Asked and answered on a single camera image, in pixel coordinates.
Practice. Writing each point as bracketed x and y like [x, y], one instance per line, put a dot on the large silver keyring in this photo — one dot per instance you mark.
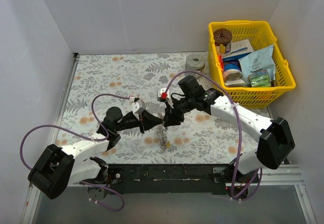
[162, 133]

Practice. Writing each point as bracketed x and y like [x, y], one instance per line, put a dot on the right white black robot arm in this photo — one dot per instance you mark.
[274, 137]

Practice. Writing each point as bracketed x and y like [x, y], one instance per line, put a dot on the brown lidded can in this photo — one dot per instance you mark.
[223, 39]

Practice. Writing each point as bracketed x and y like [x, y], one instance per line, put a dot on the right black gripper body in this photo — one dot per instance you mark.
[173, 109]

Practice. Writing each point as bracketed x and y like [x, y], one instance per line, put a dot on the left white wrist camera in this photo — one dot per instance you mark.
[138, 108]

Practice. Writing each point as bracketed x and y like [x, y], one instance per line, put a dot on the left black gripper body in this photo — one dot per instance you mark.
[142, 122]

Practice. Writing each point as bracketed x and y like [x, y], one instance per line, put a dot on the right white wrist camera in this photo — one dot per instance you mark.
[164, 97]

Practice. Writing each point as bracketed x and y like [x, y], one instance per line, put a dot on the aluminium frame rail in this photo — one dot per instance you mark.
[278, 196]

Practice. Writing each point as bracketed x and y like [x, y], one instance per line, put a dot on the green snack packet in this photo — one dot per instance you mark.
[260, 78]

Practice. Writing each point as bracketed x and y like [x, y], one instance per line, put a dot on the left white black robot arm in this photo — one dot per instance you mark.
[59, 167]

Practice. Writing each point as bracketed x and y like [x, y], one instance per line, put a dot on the yellow plastic basket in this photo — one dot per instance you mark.
[260, 35]

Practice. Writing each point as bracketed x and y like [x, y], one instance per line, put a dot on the blue cassava chips bag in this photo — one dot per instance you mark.
[258, 60]

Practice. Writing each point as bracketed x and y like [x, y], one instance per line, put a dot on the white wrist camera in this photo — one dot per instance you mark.
[138, 108]
[164, 97]

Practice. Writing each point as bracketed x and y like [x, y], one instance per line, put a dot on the white blue box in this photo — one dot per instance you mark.
[240, 47]

